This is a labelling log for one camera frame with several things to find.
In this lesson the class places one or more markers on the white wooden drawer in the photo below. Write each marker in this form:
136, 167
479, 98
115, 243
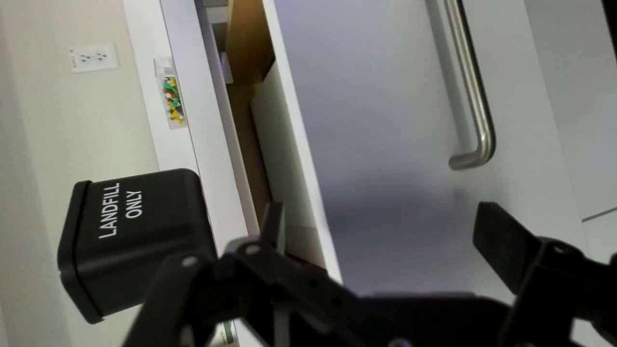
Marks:
383, 125

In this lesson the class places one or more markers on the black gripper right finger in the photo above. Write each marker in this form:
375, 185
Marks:
554, 281

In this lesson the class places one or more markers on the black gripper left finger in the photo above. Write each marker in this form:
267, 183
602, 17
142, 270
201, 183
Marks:
280, 300

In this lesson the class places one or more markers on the black landfill only bin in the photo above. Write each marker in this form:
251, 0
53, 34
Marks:
118, 231

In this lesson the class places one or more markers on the wall power outlet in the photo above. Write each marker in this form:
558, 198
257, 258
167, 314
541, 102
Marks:
93, 58

